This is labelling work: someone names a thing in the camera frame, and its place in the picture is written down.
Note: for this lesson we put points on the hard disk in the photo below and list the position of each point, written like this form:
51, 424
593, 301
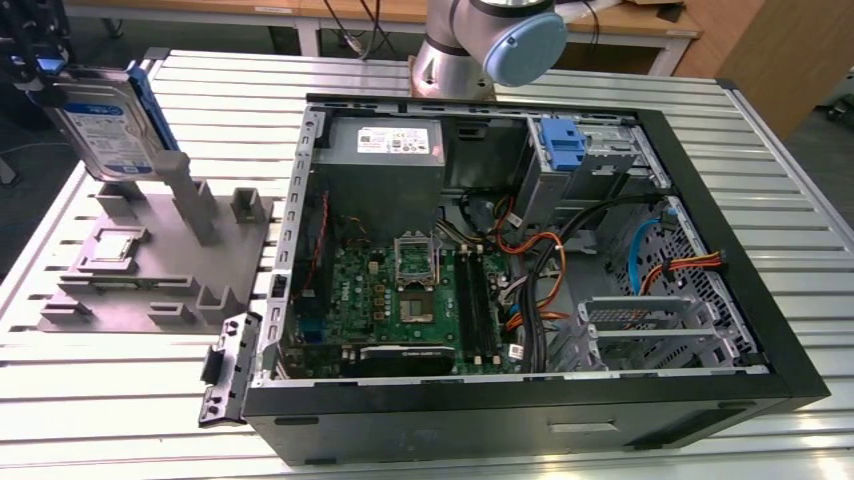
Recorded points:
100, 130

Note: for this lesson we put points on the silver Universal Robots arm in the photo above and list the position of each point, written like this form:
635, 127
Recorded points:
454, 65

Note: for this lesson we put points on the silver CPU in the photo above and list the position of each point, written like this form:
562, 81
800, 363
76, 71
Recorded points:
112, 248

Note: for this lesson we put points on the grey plastic parts rack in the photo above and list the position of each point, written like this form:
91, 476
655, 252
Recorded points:
174, 260

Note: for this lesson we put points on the green RAM stick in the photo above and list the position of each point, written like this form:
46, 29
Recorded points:
127, 285

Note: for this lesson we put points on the grey power supply unit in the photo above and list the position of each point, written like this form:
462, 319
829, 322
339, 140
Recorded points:
374, 190

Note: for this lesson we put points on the green motherboard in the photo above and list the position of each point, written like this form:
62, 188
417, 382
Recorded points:
361, 300

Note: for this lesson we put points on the CPU socket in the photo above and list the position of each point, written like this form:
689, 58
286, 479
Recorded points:
421, 307

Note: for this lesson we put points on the blue plastic drive latch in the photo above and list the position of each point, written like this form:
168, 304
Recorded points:
563, 145

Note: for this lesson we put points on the black RAM slot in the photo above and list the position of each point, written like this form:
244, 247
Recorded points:
474, 305
482, 305
465, 305
490, 305

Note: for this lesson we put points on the black graphics card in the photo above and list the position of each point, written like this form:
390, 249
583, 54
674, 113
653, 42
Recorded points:
401, 362

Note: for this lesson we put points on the grey metal drive cage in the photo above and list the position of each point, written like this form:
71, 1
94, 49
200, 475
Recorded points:
567, 190

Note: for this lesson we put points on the black open PC case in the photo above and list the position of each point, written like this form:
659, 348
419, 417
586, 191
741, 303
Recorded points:
467, 425

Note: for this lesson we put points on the brown wooden cabinet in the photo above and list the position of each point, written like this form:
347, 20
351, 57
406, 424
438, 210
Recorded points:
788, 50

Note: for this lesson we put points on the wooden desk white frame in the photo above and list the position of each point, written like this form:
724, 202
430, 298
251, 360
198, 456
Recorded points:
200, 7

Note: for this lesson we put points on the grey card retention bracket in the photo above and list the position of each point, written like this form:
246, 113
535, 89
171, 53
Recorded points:
230, 350

